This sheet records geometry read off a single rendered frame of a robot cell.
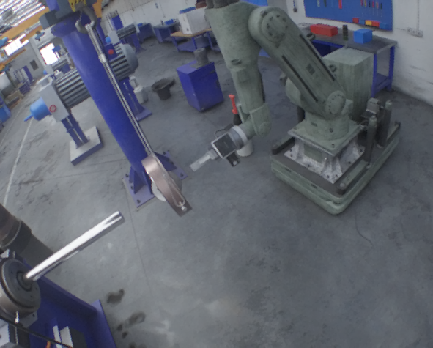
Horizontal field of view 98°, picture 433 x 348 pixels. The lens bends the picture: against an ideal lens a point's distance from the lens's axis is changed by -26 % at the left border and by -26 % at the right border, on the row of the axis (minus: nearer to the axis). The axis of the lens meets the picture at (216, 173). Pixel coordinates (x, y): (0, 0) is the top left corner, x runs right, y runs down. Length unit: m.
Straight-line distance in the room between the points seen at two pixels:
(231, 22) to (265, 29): 0.19
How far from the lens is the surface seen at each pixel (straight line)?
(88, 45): 2.51
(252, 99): 1.64
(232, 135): 1.69
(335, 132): 2.16
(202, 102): 4.15
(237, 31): 1.46
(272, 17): 1.41
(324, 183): 2.23
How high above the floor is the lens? 1.97
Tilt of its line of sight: 42 degrees down
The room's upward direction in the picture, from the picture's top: 20 degrees counter-clockwise
